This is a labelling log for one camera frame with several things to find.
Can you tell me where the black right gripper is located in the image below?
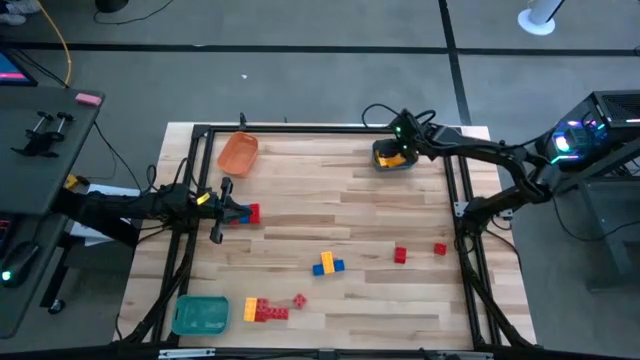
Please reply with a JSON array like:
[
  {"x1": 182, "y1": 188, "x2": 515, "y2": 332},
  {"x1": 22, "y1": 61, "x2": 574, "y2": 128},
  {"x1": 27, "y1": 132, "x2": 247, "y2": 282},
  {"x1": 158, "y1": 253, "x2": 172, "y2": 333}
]
[{"x1": 384, "y1": 108, "x2": 425, "y2": 166}]

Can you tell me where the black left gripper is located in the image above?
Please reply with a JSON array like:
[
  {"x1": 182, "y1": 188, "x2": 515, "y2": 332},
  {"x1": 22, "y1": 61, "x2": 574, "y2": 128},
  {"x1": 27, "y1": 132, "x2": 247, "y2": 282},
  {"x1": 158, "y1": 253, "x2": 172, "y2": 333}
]
[{"x1": 205, "y1": 177, "x2": 251, "y2": 245}]

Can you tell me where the teal plastic bin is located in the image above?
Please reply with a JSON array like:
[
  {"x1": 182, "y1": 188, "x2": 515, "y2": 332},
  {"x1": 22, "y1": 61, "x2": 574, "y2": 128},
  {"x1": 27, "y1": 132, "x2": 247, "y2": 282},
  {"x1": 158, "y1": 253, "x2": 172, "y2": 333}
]
[{"x1": 170, "y1": 294, "x2": 232, "y2": 337}]

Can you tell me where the dark grey plastic bin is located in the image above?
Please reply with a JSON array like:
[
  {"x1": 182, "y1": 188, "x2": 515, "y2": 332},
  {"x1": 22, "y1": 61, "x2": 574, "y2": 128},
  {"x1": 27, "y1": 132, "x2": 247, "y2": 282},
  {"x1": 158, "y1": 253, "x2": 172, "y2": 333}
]
[{"x1": 372, "y1": 138, "x2": 420, "y2": 173}]

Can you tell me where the orange plastic bin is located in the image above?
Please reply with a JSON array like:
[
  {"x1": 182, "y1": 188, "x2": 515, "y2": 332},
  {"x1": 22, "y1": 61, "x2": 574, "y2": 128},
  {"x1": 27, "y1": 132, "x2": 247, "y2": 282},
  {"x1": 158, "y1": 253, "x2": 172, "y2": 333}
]
[{"x1": 216, "y1": 130, "x2": 260, "y2": 179}]

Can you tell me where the white paper sheet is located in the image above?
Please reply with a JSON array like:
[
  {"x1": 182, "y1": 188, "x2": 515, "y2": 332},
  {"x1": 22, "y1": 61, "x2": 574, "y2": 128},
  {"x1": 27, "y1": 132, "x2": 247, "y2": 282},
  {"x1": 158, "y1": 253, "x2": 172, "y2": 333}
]
[{"x1": 68, "y1": 182, "x2": 142, "y2": 247}]

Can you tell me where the black crossbar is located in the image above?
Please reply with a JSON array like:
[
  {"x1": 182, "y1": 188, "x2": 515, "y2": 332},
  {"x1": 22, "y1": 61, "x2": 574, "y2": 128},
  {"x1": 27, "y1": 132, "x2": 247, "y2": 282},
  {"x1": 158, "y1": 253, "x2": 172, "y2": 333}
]
[{"x1": 0, "y1": 342, "x2": 640, "y2": 360}]

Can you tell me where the yellow black small device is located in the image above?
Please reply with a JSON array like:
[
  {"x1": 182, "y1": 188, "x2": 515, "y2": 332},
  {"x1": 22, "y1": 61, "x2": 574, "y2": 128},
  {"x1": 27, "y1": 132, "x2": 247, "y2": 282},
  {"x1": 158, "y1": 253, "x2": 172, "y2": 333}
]
[{"x1": 63, "y1": 173, "x2": 91, "y2": 195}]

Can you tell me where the white round stand base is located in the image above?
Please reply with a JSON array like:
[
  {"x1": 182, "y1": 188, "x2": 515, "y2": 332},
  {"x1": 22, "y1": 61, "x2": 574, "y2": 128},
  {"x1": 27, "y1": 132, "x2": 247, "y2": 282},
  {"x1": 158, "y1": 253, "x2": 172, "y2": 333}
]
[{"x1": 517, "y1": 0, "x2": 566, "y2": 37}]

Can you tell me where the black desk leg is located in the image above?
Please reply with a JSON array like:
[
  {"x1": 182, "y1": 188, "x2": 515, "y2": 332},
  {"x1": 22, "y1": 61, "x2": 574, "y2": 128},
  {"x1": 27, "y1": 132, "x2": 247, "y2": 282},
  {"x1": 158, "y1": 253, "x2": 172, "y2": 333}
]
[{"x1": 38, "y1": 239, "x2": 71, "y2": 309}]

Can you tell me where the black desk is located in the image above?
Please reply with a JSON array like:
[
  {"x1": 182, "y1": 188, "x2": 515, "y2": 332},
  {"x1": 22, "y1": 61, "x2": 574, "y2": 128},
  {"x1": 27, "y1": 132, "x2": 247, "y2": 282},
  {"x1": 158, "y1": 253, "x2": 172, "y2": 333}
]
[{"x1": 0, "y1": 84, "x2": 106, "y2": 341}]

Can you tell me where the black computer tower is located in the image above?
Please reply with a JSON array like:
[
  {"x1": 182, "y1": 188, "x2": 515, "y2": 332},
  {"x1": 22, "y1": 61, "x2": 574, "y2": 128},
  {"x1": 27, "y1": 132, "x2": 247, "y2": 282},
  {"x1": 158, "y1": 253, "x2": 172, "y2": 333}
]
[{"x1": 533, "y1": 89, "x2": 640, "y2": 175}]

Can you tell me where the black computer mouse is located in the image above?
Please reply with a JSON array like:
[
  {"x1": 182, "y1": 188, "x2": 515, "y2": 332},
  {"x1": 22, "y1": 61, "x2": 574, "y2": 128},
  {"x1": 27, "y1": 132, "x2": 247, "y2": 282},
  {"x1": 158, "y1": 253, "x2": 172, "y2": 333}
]
[{"x1": 0, "y1": 241, "x2": 41, "y2": 289}]

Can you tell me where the grey computer stand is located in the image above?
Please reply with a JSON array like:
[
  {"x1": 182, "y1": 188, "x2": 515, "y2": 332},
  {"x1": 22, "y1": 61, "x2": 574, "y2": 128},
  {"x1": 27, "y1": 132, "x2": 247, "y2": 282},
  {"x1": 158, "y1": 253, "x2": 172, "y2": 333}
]
[{"x1": 549, "y1": 139, "x2": 640, "y2": 291}]

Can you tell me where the black round base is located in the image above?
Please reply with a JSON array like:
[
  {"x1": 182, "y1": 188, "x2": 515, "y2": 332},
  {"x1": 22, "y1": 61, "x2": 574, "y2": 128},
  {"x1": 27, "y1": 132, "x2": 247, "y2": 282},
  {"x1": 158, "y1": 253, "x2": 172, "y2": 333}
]
[{"x1": 94, "y1": 0, "x2": 130, "y2": 14}]

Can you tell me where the computer screen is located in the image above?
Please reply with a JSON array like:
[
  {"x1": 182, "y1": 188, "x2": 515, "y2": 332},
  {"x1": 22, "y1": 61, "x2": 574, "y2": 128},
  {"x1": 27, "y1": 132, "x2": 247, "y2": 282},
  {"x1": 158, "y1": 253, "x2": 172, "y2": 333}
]
[{"x1": 0, "y1": 48, "x2": 39, "y2": 88}]

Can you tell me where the black aluminium frame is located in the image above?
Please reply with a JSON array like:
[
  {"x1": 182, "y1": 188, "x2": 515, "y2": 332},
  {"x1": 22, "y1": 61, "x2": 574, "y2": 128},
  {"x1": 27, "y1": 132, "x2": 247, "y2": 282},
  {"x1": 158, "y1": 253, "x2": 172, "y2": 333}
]
[{"x1": 149, "y1": 123, "x2": 506, "y2": 351}]

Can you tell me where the thin black cable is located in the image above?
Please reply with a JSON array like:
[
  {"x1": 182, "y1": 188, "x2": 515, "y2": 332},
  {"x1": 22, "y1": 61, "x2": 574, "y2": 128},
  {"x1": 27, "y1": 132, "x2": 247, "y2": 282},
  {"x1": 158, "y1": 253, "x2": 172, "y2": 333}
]
[
  {"x1": 92, "y1": 121, "x2": 146, "y2": 196},
  {"x1": 93, "y1": 0, "x2": 175, "y2": 26}
]

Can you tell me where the black diagonal frame brace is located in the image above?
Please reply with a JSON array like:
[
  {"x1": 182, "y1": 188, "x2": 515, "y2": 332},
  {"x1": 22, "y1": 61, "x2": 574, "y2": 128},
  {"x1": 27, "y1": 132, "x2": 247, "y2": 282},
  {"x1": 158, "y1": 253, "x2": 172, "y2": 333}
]
[
  {"x1": 462, "y1": 259, "x2": 536, "y2": 349},
  {"x1": 119, "y1": 249, "x2": 194, "y2": 346}
]

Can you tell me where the silver metal bracket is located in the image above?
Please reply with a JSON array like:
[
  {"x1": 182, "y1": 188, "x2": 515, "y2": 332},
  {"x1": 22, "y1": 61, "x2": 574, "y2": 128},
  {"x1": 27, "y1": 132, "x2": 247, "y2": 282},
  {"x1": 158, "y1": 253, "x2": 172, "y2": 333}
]
[
  {"x1": 436, "y1": 350, "x2": 495, "y2": 360},
  {"x1": 157, "y1": 347, "x2": 217, "y2": 360}
]

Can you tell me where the black clamp bracket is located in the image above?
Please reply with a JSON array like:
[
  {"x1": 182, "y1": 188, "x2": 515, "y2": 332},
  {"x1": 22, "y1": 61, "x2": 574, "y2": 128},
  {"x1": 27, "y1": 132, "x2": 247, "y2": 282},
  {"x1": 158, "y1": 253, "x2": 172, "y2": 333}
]
[{"x1": 9, "y1": 110, "x2": 76, "y2": 159}]

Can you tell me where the yellow hanging cable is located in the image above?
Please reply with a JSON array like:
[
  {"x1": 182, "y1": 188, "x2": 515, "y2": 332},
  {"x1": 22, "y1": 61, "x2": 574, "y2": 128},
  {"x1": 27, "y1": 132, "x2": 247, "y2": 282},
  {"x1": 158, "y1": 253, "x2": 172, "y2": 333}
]
[{"x1": 33, "y1": 0, "x2": 74, "y2": 87}]

